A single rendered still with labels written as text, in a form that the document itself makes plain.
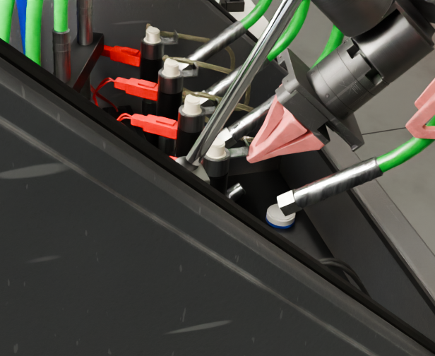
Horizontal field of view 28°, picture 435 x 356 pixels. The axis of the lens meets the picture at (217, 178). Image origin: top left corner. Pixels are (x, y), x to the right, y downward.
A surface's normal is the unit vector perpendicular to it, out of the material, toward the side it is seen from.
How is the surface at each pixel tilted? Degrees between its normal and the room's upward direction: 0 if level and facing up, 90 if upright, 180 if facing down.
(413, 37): 79
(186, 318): 90
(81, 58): 0
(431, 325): 90
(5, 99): 90
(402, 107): 0
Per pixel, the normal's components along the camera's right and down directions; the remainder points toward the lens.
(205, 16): 0.31, 0.58
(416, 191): 0.07, -0.81
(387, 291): -0.95, 0.12
